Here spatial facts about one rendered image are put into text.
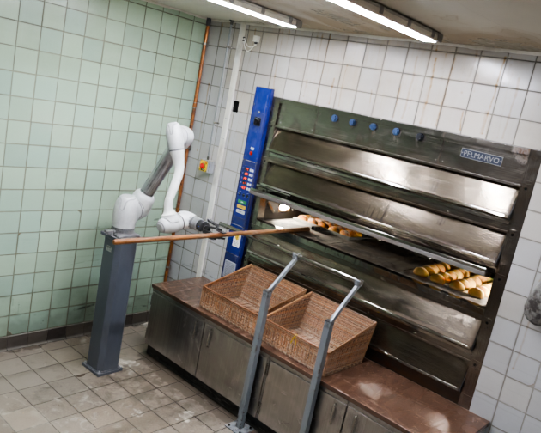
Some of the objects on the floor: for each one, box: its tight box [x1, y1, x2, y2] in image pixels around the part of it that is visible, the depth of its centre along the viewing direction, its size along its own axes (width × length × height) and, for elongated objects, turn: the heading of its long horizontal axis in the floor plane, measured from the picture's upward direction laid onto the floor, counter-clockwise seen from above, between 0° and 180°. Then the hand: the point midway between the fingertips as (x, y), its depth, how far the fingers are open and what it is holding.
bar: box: [219, 222, 363, 433], centre depth 382 cm, size 31×127×118 cm, turn 5°
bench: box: [145, 277, 490, 433], centre depth 393 cm, size 56×242×58 cm, turn 5°
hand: (221, 234), depth 376 cm, fingers closed on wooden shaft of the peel, 3 cm apart
